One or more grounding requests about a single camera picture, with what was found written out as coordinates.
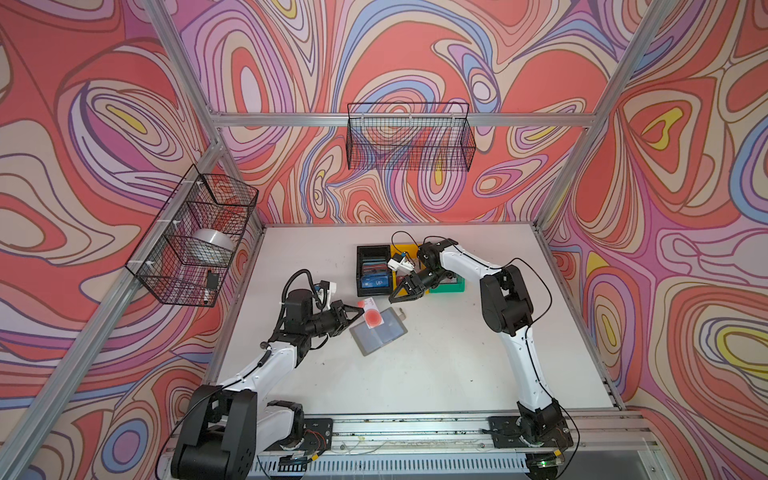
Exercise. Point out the white card red dot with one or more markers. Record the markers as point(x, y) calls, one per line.
point(372, 315)

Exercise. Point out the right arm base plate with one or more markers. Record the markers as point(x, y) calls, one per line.
point(524, 432)

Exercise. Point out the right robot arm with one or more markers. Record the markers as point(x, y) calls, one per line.
point(507, 309)

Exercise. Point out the aluminium front rail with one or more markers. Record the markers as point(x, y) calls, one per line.
point(593, 430)

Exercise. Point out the left wire basket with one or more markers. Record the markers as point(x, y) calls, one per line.
point(173, 266)

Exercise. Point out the white tape roll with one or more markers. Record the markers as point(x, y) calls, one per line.
point(215, 238)

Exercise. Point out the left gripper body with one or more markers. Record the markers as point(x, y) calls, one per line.
point(319, 324)

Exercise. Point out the black plastic bin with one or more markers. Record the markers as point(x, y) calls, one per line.
point(372, 259)

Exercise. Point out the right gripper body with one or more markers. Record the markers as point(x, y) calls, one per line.
point(429, 277)

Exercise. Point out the yellow plastic bin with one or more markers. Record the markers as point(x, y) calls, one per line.
point(409, 253)

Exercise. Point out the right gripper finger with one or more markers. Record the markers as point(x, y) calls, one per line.
point(408, 290)
point(393, 297)

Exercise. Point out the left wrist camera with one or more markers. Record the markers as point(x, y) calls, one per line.
point(325, 290)

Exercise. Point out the wire basket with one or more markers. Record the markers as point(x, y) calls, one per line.
point(173, 266)
point(409, 136)

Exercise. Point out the back wire basket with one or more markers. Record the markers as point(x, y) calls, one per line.
point(409, 136)

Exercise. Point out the green plastic bin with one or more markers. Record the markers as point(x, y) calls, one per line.
point(448, 285)

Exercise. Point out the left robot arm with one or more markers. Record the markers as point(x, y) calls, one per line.
point(226, 426)

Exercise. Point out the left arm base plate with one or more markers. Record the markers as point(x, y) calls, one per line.
point(316, 437)

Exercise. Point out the blue card in bin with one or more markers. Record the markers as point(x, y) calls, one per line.
point(375, 281)

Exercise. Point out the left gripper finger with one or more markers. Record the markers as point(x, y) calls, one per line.
point(337, 329)
point(346, 314)

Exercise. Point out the grey card holder wallet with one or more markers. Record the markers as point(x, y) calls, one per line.
point(371, 339)

